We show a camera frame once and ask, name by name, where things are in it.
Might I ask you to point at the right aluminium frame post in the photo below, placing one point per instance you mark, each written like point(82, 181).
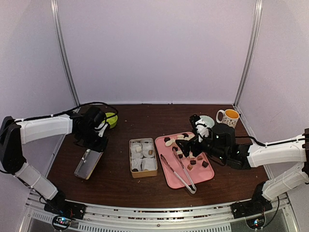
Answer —
point(257, 16)

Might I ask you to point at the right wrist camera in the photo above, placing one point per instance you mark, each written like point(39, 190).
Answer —
point(200, 128)

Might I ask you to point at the beige bear tin lid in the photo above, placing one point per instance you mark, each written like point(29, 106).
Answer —
point(87, 164)

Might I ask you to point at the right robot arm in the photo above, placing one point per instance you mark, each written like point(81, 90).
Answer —
point(220, 142)

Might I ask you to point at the left aluminium frame post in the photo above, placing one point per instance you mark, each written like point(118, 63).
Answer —
point(63, 52)

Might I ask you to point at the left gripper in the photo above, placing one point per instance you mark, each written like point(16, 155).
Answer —
point(101, 147)

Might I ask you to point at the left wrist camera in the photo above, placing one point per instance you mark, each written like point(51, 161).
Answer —
point(102, 128)

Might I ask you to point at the dark square chocolate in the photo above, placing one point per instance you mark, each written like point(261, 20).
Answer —
point(205, 164)

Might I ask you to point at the aluminium frame post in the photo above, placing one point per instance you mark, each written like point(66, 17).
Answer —
point(257, 16)
point(63, 52)

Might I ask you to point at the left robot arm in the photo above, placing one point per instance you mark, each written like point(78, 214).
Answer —
point(39, 134)

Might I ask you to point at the front aluminium rail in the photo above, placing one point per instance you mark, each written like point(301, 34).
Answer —
point(211, 218)

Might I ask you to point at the pink tray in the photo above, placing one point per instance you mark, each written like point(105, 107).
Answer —
point(198, 173)

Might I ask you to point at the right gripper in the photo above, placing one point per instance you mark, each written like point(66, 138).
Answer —
point(193, 143)

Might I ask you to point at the beige tin box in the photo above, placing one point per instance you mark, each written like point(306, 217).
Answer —
point(142, 157)

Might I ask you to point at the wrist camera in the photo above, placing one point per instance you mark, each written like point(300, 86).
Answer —
point(200, 128)
point(102, 128)

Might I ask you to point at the green bowl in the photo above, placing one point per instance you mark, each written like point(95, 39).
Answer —
point(111, 119)

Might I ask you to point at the light blue bowl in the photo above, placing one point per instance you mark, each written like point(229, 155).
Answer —
point(208, 120)

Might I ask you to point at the metal tongs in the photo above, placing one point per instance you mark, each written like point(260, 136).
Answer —
point(175, 172)

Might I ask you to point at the white mug yellow inside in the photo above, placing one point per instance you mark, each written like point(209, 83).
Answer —
point(228, 116)

